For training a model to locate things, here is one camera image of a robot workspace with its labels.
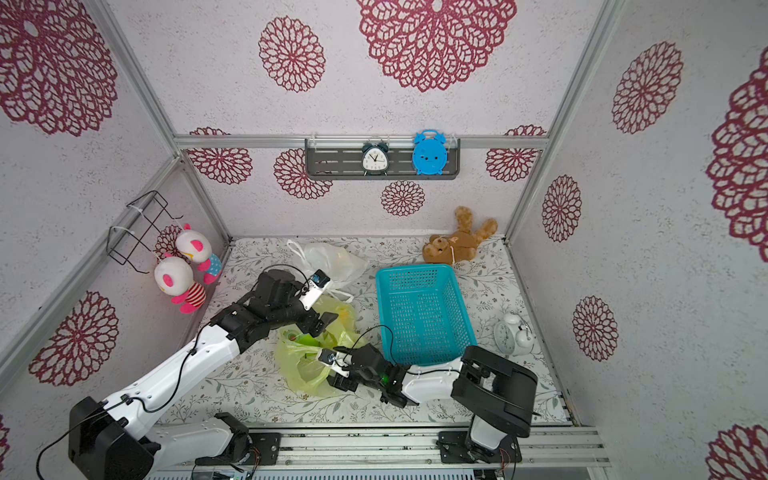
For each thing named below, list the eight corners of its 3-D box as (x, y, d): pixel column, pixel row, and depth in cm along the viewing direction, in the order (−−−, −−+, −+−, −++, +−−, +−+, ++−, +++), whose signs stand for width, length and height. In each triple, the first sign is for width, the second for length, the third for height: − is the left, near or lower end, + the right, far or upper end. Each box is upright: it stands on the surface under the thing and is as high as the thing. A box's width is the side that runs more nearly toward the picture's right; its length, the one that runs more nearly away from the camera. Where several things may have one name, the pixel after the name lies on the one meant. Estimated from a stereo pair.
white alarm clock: (505, 363, 90) (520, 344, 80) (490, 334, 96) (503, 314, 86) (520, 359, 91) (536, 340, 81) (505, 331, 97) (518, 310, 87)
